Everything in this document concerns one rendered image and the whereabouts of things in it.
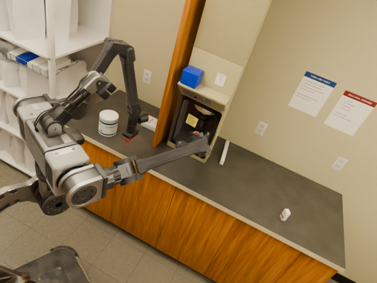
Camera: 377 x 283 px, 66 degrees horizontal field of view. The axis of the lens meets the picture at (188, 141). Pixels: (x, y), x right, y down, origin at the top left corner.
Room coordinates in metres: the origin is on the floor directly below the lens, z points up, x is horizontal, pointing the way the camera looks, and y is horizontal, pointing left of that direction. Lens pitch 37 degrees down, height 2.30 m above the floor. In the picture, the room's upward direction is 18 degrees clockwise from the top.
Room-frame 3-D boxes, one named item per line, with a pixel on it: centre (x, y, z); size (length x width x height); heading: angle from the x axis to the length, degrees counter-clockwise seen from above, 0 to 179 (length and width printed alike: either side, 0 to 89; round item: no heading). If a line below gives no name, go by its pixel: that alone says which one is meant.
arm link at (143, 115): (1.43, 0.34, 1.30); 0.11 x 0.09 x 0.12; 142
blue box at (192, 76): (1.62, 0.10, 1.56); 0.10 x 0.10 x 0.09; 78
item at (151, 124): (1.86, 0.31, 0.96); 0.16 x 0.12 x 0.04; 78
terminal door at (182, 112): (1.64, 0.00, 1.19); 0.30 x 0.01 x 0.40; 74
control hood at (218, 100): (1.60, 0.01, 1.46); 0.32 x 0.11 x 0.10; 78
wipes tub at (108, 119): (1.62, 0.59, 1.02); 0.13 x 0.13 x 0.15
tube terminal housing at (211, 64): (1.78, -0.03, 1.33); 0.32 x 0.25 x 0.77; 78
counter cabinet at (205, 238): (1.68, -0.19, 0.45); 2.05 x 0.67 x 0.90; 78
